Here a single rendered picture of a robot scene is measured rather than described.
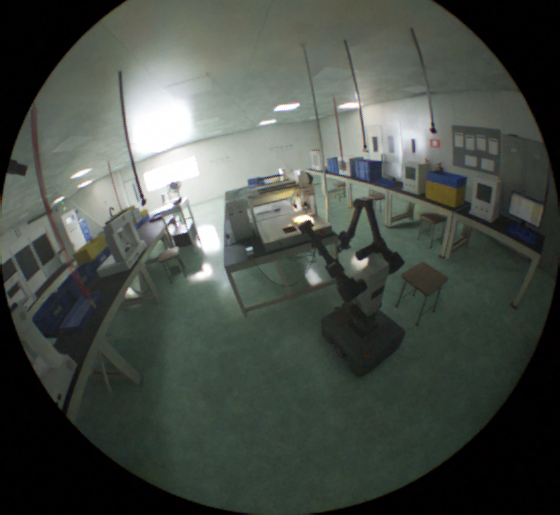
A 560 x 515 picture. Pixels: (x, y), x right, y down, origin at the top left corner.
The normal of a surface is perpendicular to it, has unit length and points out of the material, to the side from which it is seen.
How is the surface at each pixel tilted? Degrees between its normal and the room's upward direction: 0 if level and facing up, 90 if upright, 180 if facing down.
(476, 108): 90
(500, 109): 90
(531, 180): 90
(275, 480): 0
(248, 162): 90
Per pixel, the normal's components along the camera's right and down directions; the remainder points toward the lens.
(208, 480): -0.17, -0.89
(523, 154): -0.95, 0.25
